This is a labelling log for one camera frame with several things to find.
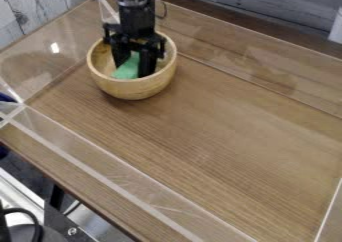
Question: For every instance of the light wooden bowl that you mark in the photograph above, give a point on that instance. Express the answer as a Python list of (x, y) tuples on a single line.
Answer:
[(134, 89)]

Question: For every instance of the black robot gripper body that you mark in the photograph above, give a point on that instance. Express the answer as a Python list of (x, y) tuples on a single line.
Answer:
[(135, 28)]

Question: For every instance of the black metal bracket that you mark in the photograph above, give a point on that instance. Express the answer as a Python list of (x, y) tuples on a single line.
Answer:
[(59, 229)]

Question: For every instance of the black table leg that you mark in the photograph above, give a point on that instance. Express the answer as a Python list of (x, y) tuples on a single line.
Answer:
[(56, 197)]

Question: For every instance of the clear acrylic tray walls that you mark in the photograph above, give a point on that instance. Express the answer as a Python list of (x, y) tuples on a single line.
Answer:
[(227, 158)]

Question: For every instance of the blue object at left edge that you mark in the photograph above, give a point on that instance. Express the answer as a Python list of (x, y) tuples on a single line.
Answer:
[(7, 98)]

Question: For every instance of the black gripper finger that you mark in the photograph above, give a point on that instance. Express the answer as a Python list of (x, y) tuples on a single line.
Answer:
[(147, 62), (120, 52)]

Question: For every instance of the green rectangular block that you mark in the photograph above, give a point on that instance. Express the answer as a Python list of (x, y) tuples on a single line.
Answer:
[(128, 69)]

